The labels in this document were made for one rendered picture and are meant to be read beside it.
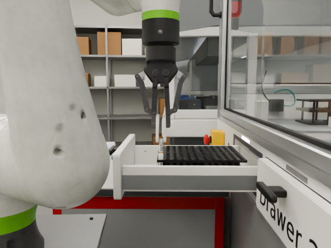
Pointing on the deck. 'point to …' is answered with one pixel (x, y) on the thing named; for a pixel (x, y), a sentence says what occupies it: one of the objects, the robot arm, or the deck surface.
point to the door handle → (213, 10)
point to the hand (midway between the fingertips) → (161, 127)
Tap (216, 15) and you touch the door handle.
